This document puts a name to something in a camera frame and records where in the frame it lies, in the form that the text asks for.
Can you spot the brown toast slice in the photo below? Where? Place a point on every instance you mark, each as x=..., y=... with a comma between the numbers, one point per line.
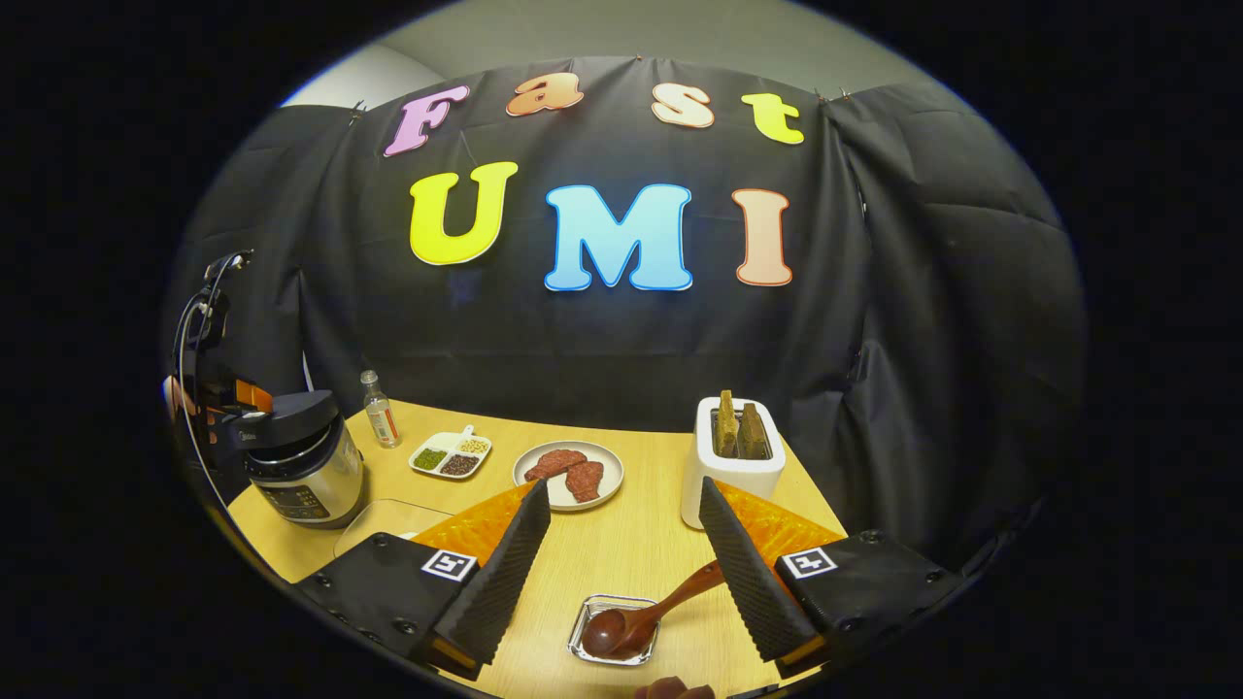
x=754, y=435
x=726, y=427

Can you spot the clear plastic lid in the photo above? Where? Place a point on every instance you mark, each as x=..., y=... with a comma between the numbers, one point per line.
x=384, y=519

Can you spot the brown wooden spoon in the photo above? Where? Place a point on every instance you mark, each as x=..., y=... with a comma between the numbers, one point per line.
x=631, y=621

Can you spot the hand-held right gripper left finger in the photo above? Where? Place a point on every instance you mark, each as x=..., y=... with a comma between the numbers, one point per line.
x=500, y=573

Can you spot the red meat piece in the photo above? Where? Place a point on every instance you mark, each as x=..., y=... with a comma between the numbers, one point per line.
x=585, y=481
x=555, y=464

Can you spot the small clear glass bottle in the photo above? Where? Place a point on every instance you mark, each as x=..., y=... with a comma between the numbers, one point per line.
x=382, y=417

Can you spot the white divided bean dish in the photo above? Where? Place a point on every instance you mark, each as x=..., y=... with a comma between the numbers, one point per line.
x=449, y=454

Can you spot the black silver rice cooker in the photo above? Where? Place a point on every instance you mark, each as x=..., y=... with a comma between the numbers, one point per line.
x=306, y=476

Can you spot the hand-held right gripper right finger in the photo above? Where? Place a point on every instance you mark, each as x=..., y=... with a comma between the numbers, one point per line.
x=748, y=582

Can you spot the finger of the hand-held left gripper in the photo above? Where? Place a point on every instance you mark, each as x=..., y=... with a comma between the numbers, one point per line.
x=255, y=396

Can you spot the round white plate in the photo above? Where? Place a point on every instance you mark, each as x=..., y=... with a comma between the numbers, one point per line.
x=612, y=466

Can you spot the clear square chopstick holder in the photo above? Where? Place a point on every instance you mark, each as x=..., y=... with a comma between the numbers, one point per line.
x=583, y=652

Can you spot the white toaster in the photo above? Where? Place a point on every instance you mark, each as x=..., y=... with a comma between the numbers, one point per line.
x=733, y=481

